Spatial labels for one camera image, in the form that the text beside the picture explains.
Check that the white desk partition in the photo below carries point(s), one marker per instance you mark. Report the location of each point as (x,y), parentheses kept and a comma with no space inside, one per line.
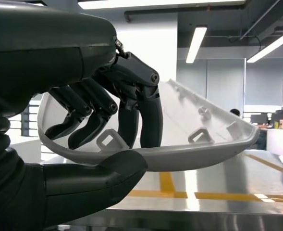
(280,143)

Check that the white ceiling light strip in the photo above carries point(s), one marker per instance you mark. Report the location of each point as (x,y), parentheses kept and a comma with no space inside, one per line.
(196,44)
(271,46)
(156,3)

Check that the yellow workbench tape marking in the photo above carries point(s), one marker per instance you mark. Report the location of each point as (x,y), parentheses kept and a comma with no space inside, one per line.
(168,183)

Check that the person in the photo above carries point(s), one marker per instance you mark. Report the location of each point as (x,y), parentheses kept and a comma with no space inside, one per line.
(235,112)

